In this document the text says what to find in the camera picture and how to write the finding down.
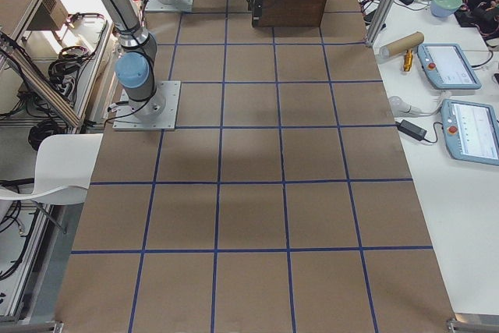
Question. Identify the black power adapter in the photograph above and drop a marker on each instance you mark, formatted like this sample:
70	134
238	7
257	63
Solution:
411	129

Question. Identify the cardboard tube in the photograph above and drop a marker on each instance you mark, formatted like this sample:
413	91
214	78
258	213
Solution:
403	44

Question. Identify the teach pendant near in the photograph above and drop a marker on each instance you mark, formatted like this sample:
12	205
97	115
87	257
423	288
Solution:
470	131

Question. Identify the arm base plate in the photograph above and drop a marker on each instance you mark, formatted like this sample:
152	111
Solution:
158	113
156	6

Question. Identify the green bowl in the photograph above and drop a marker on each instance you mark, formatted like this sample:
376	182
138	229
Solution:
444	8

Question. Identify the white chair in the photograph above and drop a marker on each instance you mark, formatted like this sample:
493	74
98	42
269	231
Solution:
64	166

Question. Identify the brass cylinder tool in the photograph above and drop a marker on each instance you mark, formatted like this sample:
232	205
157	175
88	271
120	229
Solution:
408	58

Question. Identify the teach pendant far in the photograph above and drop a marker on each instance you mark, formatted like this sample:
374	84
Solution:
446	67

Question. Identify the teach pendant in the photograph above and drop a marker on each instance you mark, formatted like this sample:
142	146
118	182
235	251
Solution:
446	67
470	131

